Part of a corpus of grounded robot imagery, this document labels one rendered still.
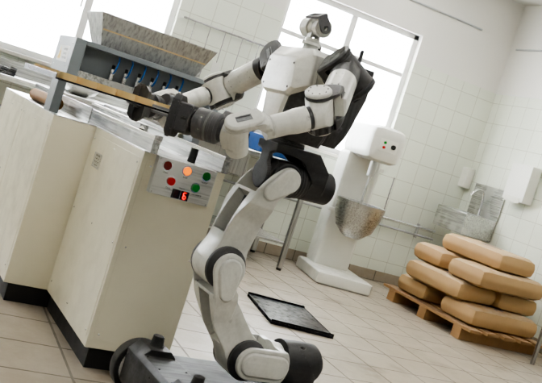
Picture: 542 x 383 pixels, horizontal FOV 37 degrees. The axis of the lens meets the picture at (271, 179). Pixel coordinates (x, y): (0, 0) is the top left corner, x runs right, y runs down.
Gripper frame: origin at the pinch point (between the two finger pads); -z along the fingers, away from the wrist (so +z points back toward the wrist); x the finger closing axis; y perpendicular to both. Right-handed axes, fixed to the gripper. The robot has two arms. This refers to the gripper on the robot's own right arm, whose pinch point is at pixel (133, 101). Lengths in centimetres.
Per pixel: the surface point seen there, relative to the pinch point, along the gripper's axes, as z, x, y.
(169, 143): 89, -14, -20
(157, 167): 29.1, -20.4, 2.9
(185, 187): 38.0, -24.8, 12.2
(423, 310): 425, -92, 92
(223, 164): 46, -13, 21
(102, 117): 78, -12, -49
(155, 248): 38, -50, 8
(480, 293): 413, -62, 130
